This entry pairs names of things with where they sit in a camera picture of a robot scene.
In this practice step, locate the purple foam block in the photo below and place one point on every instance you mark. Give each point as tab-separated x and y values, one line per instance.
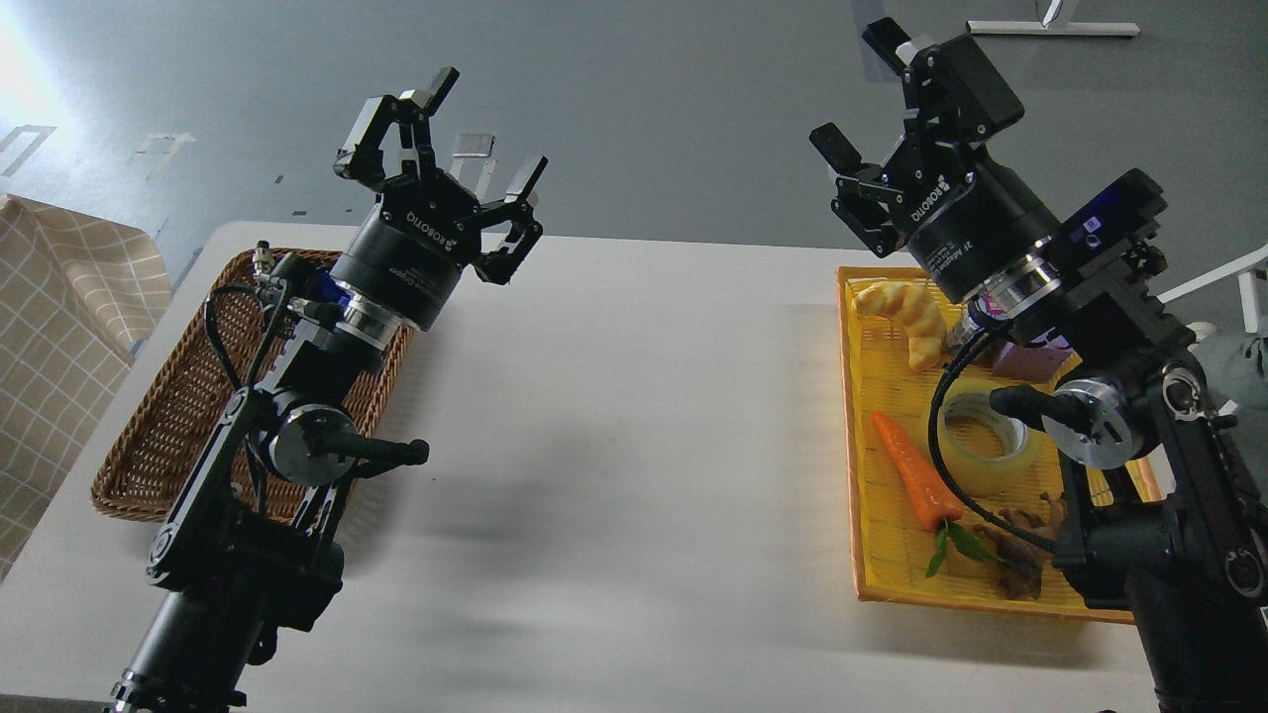
1031	363

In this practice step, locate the orange toy carrot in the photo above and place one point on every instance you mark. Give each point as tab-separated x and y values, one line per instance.
937	509

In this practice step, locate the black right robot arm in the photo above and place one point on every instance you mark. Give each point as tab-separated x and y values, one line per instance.
1162	517

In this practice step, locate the yellow plastic tray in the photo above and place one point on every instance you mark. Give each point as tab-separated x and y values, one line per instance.
890	551

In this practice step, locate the brown wicker basket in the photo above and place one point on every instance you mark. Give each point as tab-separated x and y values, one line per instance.
149	463

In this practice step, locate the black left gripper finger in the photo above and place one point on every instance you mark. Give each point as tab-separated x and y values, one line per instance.
517	210
361	157

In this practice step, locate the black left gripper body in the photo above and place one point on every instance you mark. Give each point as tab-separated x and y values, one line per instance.
407	255

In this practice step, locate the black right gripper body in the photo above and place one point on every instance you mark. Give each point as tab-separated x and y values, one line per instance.
964	215

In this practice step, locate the yellow tape roll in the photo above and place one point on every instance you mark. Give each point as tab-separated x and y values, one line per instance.
985	451

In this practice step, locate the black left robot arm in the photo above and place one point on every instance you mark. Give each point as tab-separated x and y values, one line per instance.
249	546

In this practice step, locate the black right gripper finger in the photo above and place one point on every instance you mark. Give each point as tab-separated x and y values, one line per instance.
873	201
955	100

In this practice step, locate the brown toy animal figure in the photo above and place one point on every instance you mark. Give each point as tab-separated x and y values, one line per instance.
1020	576

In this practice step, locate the beige checkered cloth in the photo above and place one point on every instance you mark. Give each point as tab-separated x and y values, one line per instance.
78	294

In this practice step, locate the white metal stand base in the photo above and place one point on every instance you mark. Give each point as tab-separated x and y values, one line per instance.
1054	19

